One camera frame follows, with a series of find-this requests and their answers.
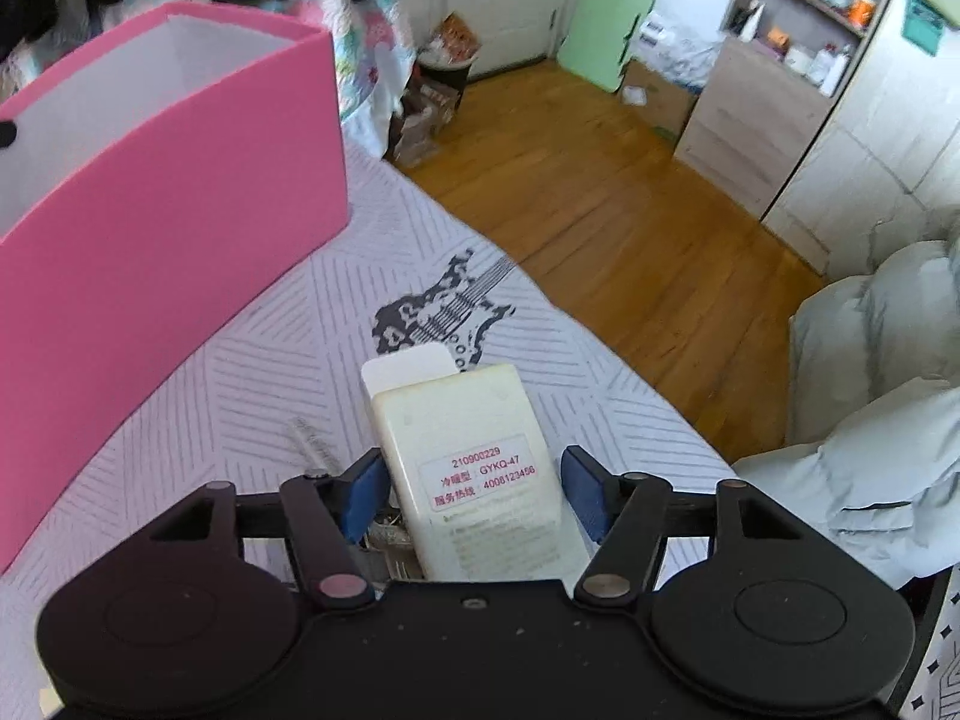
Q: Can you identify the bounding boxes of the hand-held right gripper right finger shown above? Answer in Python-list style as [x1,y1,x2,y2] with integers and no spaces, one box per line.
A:
[561,445,807,610]

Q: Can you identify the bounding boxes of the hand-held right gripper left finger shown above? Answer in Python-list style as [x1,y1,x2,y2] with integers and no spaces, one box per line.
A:
[150,448,392,612]

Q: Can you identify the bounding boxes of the cream remote control pink buttons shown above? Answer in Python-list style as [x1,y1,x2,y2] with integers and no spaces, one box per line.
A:
[371,364,562,582]

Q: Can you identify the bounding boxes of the white power adapter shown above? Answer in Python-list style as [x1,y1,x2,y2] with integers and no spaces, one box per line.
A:
[360,345,455,398]

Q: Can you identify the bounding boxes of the pink cardboard box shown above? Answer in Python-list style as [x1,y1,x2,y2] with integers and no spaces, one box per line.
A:
[0,2,352,575]

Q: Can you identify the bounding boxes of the white printed bed sheet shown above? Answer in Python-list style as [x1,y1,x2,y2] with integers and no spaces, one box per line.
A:
[0,136,960,720]

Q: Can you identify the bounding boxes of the grey puffer jacket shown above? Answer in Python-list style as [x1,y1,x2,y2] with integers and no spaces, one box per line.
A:
[787,206,960,586]

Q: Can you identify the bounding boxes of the floral quilt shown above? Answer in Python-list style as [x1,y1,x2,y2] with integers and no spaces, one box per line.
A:
[120,0,417,162]

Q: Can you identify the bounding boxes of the clear plastic bag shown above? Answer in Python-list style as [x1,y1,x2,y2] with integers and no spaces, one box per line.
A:
[390,82,458,166]

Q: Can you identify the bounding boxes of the brown cardboard box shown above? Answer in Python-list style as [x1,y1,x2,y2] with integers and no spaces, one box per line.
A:
[622,60,702,140]

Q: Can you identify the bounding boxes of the wooden shelf cabinet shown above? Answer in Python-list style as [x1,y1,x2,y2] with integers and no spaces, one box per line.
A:
[673,0,912,222]

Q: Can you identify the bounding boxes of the black trash bin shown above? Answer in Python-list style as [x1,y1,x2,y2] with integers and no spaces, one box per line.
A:
[416,45,481,110]

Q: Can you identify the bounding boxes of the clear bag of white boxes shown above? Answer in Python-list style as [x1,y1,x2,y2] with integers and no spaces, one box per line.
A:
[634,11,725,91]

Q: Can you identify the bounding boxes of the green folding table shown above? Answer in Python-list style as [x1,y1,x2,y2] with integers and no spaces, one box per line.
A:
[556,0,659,95]

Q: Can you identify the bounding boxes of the light wooden wardrobe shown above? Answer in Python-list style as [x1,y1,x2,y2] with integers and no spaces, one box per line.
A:
[761,0,960,278]

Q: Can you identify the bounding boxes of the white bottle pair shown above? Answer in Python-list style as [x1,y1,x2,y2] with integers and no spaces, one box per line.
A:
[814,45,852,95]

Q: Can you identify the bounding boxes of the white door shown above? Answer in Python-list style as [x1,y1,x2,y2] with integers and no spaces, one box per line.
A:
[405,0,582,80]

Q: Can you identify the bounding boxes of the teal hanging sign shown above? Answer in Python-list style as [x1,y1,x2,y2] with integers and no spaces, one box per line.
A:
[902,0,947,57]

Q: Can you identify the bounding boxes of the small wire brush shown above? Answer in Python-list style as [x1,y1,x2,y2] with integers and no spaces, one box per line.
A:
[289,416,338,477]

